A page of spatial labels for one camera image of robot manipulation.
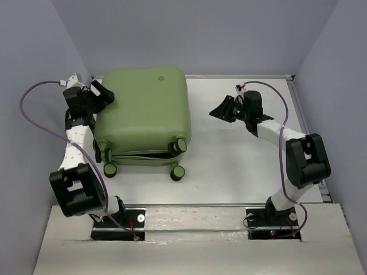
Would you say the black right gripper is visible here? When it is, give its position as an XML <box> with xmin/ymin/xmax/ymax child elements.
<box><xmin>209</xmin><ymin>95</ymin><xmax>250</xmax><ymax>123</ymax></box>

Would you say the green hard-shell suitcase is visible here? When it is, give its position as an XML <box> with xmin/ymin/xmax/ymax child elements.
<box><xmin>93</xmin><ymin>66</ymin><xmax>192</xmax><ymax>181</ymax></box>

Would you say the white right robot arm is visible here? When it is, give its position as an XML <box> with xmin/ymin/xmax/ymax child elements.
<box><xmin>209</xmin><ymin>91</ymin><xmax>331</xmax><ymax>225</ymax></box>

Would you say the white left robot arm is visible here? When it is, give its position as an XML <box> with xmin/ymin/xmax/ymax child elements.
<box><xmin>49</xmin><ymin>78</ymin><xmax>128</xmax><ymax>226</ymax></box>

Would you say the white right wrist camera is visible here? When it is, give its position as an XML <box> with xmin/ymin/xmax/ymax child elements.
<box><xmin>235</xmin><ymin>83</ymin><xmax>247</xmax><ymax>103</ymax></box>

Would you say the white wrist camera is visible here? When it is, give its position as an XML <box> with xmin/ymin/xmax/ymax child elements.
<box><xmin>66</xmin><ymin>73</ymin><xmax>84</xmax><ymax>89</ymax></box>
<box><xmin>235</xmin><ymin>83</ymin><xmax>247</xmax><ymax>103</ymax></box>

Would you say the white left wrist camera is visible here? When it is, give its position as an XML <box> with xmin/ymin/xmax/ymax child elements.
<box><xmin>66</xmin><ymin>73</ymin><xmax>84</xmax><ymax>89</ymax></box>

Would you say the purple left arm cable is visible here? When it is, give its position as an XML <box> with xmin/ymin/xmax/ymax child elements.
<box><xmin>19</xmin><ymin>80</ymin><xmax>137</xmax><ymax>234</ymax></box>

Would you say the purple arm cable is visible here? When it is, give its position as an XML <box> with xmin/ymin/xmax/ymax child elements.
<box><xmin>242</xmin><ymin>80</ymin><xmax>309</xmax><ymax>237</ymax></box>
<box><xmin>19</xmin><ymin>80</ymin><xmax>137</xmax><ymax>234</ymax></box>

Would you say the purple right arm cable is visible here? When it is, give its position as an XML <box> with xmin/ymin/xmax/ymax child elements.
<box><xmin>242</xmin><ymin>80</ymin><xmax>309</xmax><ymax>237</ymax></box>

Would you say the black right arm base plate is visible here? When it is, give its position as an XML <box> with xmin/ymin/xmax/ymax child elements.
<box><xmin>243</xmin><ymin>207</ymin><xmax>302</xmax><ymax>241</ymax></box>

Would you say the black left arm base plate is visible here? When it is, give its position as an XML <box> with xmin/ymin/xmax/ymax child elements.
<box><xmin>90</xmin><ymin>207</ymin><xmax>146</xmax><ymax>241</ymax></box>

